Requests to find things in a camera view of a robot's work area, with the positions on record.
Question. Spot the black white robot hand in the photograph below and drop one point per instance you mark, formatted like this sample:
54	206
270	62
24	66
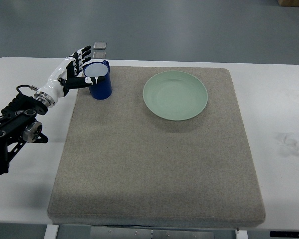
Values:
71	73

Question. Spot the blue mug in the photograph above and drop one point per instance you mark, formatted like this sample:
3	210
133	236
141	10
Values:
101	84

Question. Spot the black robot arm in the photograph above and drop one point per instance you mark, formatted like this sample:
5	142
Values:
18	126

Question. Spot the lower metal floor plate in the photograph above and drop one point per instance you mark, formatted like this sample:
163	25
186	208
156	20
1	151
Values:
99	55

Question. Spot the light green plate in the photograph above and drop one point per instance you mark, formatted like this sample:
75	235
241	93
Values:
175	95

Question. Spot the grey fabric mat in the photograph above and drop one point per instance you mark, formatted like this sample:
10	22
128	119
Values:
124	166

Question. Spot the cardboard box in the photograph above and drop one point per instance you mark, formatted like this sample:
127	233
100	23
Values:
289	3

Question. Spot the black control panel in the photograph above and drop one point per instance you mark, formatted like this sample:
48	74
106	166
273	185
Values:
284	234

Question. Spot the metal table frame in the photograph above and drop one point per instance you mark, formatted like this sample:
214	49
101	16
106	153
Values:
51	232

